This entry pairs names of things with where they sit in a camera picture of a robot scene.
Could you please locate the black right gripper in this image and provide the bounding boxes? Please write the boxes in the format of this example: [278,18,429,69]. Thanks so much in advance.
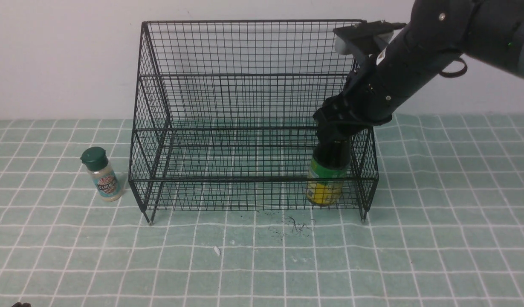
[314,45,420,144]

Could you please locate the soy sauce bottle orange cap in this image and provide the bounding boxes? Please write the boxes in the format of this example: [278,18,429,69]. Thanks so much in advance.
[305,140,351,206]

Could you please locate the seasoning shaker green cap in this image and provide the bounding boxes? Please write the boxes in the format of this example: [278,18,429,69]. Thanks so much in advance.
[80,147,123,202]

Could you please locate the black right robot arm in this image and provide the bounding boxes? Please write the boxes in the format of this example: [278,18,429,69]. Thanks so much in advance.
[313,0,524,144]

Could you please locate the green checkered tablecloth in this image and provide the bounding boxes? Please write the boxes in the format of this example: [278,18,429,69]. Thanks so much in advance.
[0,113,524,307]

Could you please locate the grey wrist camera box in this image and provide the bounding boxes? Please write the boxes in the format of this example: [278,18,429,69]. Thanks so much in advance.
[333,20,403,57]

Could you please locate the black wire mesh shelf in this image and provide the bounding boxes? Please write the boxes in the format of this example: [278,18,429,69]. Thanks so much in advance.
[128,19,379,223]

